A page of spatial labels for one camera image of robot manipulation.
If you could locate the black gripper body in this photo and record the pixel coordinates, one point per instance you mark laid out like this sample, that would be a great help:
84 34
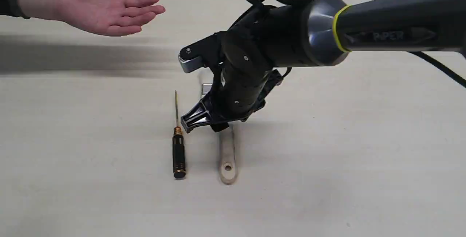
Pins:
229 101

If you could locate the black gold screwdriver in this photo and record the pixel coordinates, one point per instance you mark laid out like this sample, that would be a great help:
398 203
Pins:
179 162

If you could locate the wide wooden paint brush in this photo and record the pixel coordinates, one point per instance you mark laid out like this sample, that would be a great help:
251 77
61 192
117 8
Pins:
227 168

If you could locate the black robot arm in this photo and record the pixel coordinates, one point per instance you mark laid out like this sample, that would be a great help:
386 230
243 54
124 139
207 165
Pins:
274 34

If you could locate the open human hand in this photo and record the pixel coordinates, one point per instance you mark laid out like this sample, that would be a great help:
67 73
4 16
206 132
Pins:
109 17

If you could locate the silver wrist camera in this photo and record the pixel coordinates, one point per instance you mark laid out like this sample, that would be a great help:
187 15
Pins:
205 53

